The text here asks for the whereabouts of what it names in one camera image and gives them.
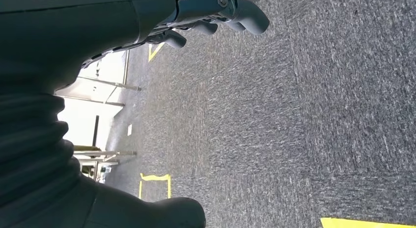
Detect white table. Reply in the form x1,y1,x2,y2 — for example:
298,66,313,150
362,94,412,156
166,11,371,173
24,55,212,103
73,145,138,185
55,50,143,107

